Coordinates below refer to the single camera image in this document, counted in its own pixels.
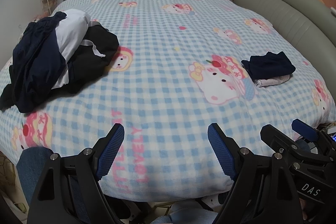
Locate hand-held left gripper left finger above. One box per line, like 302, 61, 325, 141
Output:
28, 124, 125, 224

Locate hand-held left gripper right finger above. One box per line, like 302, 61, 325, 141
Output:
207, 123, 309, 224

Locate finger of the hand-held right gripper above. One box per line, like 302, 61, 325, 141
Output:
260, 124, 331, 169
291, 119, 334, 153

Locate navy pants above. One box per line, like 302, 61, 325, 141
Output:
0, 11, 70, 114

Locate black and white slipper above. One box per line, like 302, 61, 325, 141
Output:
196, 187, 231, 211

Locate folded light pink garment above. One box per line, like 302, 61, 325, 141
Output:
252, 74, 293, 88

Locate folded navy garment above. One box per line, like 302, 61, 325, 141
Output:
241, 51, 297, 81

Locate blue checked printed blanket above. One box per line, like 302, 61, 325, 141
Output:
0, 0, 336, 203

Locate grey padded bed headboard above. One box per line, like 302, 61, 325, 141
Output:
233, 0, 336, 125

